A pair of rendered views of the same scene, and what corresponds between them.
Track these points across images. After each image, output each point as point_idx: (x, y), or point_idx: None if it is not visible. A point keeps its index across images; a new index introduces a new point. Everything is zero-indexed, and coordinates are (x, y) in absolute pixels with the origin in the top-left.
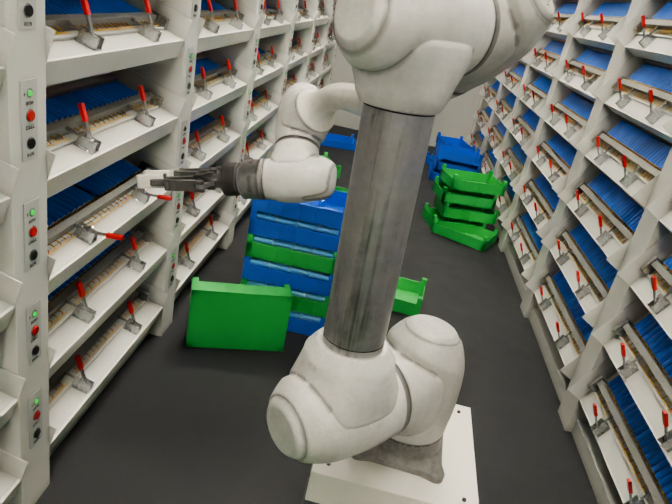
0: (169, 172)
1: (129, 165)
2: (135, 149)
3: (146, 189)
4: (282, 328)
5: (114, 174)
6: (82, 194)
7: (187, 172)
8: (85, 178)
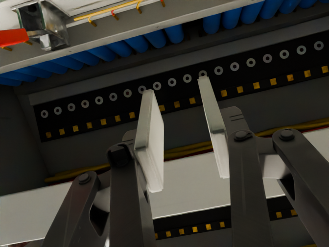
0: (161, 179)
1: (2, 79)
2: (180, 168)
3: (44, 49)
4: None
5: (70, 59)
6: (220, 16)
7: (155, 246)
8: (161, 45)
